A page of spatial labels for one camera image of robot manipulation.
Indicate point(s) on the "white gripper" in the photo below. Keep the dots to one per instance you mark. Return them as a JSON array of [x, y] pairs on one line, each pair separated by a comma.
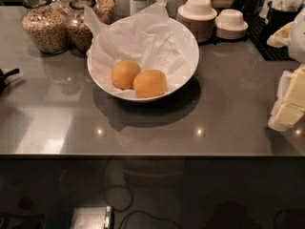
[[297, 39]]

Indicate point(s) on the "orange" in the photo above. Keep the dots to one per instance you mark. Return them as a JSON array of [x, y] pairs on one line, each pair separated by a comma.
[[150, 83], [124, 73]]

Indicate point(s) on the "white ceramic bowl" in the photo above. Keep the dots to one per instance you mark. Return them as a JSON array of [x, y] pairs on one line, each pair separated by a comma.
[[177, 59]]

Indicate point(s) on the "black rubber mat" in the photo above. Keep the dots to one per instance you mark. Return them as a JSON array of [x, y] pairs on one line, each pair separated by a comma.
[[259, 37]]

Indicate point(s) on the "short stack of paper bowls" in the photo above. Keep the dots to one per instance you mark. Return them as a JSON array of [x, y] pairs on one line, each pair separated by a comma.
[[230, 24]]

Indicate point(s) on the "black container with packets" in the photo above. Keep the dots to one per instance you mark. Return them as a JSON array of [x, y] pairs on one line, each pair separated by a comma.
[[281, 12]]

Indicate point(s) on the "tall stack of paper bowls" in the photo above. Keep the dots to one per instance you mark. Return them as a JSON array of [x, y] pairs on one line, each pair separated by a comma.
[[198, 16]]

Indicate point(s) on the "white crumpled paper liner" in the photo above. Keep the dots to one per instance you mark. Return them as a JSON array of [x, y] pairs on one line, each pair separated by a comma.
[[144, 29]]

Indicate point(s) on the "back glass cereal jar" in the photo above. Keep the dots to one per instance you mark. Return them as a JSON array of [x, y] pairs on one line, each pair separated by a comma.
[[106, 8]]

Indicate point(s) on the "middle glass cereal jar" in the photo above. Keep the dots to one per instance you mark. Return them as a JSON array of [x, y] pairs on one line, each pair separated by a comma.
[[80, 34]]

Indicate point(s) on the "metal box under table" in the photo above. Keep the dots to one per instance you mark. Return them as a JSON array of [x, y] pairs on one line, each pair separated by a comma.
[[92, 218]]

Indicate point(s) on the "large glass cereal jar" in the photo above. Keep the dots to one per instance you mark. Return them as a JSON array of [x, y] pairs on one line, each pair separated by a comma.
[[45, 26]]

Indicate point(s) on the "black handle at left edge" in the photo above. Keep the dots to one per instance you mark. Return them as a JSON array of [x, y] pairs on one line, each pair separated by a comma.
[[4, 77]]

